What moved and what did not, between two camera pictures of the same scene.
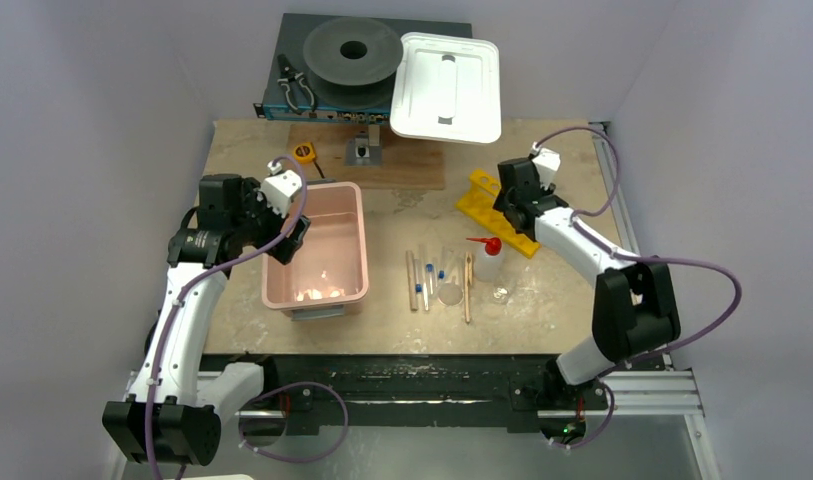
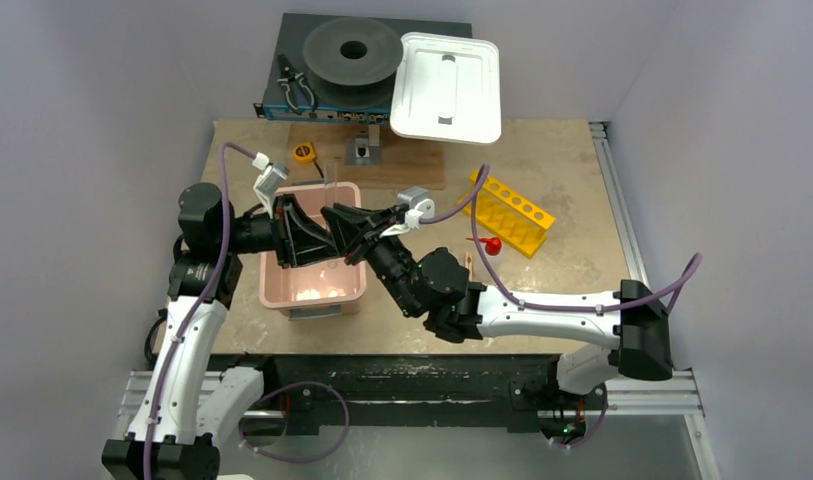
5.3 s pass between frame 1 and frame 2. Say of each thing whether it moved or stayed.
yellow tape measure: stayed
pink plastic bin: stayed
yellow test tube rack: stayed
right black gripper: moved
